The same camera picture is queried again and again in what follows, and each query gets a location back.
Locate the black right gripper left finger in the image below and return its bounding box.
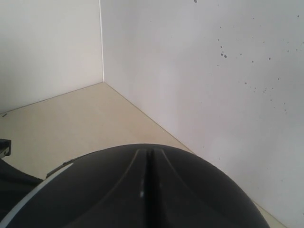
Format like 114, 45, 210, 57
94, 150, 148, 228

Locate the black helmet with visor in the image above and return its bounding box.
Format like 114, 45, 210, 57
0, 144, 268, 228

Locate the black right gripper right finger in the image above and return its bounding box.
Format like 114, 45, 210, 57
149, 149, 188, 228

